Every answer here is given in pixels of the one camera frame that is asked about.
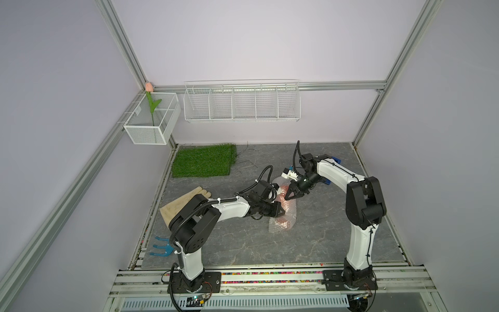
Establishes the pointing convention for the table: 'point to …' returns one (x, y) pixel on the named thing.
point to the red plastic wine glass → (282, 223)
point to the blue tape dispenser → (336, 160)
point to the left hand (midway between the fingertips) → (284, 214)
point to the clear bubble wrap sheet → (279, 181)
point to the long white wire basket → (245, 101)
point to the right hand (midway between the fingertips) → (287, 198)
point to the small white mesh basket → (144, 127)
